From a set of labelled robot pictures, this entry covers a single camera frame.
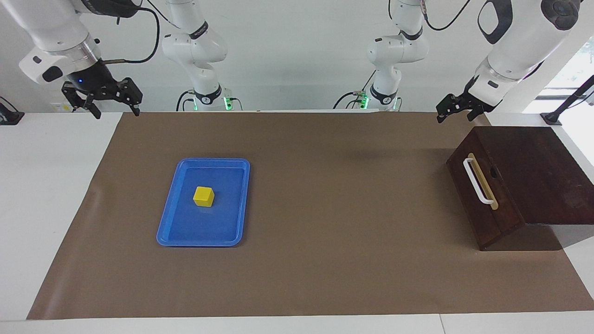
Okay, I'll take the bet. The black base cable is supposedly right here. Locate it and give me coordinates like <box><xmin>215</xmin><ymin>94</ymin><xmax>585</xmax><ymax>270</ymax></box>
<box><xmin>333</xmin><ymin>70</ymin><xmax>377</xmax><ymax>110</ymax></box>
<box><xmin>176</xmin><ymin>90</ymin><xmax>195</xmax><ymax>112</ymax></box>

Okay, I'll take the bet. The brown paper table mat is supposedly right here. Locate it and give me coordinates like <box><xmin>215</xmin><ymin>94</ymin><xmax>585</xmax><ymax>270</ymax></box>
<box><xmin>26</xmin><ymin>111</ymin><xmax>594</xmax><ymax>321</ymax></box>

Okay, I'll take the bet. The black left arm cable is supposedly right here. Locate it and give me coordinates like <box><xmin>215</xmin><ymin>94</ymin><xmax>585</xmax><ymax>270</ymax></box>
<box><xmin>420</xmin><ymin>0</ymin><xmax>472</xmax><ymax>32</ymax></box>

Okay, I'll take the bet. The black camera stand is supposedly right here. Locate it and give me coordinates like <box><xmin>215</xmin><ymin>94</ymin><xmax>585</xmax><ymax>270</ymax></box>
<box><xmin>541</xmin><ymin>74</ymin><xmax>594</xmax><ymax>126</ymax></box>

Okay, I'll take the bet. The blue plastic tray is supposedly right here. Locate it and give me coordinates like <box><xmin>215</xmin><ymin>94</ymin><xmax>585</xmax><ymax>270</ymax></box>
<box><xmin>156</xmin><ymin>158</ymin><xmax>251</xmax><ymax>247</ymax></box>

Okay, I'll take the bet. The yellow cube block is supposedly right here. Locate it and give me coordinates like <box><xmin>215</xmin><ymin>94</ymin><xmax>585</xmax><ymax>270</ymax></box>
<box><xmin>193</xmin><ymin>186</ymin><xmax>215</xmax><ymax>208</ymax></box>

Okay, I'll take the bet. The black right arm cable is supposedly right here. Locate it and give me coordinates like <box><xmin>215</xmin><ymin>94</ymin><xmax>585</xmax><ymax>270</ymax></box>
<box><xmin>100</xmin><ymin>0</ymin><xmax>161</xmax><ymax>65</ymax></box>

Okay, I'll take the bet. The black table mount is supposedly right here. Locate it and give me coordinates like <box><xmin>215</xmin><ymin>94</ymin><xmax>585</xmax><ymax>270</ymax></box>
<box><xmin>0</xmin><ymin>96</ymin><xmax>25</xmax><ymax>126</ymax></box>

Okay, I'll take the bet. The wooden drawer with white handle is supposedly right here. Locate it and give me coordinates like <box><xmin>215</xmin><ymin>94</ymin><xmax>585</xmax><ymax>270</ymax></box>
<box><xmin>447</xmin><ymin>130</ymin><xmax>525</xmax><ymax>243</ymax></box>

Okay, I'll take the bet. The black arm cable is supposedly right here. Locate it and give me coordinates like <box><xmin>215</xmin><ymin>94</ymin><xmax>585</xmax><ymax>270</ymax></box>
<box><xmin>100</xmin><ymin>0</ymin><xmax>161</xmax><ymax>65</ymax></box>
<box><xmin>420</xmin><ymin>0</ymin><xmax>472</xmax><ymax>32</ymax></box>

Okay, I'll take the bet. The dark wooden drawer cabinet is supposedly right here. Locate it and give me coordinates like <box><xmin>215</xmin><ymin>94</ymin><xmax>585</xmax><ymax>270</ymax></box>
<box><xmin>446</xmin><ymin>125</ymin><xmax>594</xmax><ymax>251</ymax></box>

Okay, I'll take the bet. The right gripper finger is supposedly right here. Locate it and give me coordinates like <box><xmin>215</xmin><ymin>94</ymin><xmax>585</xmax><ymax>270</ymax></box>
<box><xmin>109</xmin><ymin>78</ymin><xmax>143</xmax><ymax>116</ymax></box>
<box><xmin>62</xmin><ymin>83</ymin><xmax>102</xmax><ymax>119</ymax></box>

